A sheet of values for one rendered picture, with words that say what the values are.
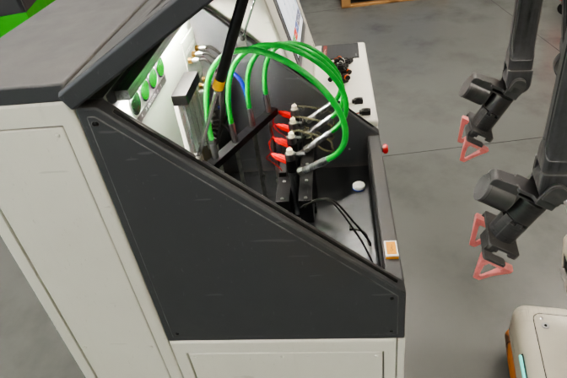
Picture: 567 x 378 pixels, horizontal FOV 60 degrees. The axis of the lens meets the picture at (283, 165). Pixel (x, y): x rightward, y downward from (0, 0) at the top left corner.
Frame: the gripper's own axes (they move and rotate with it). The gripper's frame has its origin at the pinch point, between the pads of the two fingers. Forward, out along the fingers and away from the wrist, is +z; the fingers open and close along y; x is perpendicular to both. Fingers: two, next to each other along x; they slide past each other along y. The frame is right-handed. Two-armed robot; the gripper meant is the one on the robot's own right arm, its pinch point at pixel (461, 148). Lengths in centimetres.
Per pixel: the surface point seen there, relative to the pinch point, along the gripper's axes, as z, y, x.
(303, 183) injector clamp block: 21.0, 16.7, -37.8
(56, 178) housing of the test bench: 9, 60, -86
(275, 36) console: -2, -14, -62
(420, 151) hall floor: 92, -148, 39
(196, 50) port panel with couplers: 8, -4, -82
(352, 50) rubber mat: 19, -78, -35
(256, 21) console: -4, -14, -69
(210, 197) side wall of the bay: 1, 56, -57
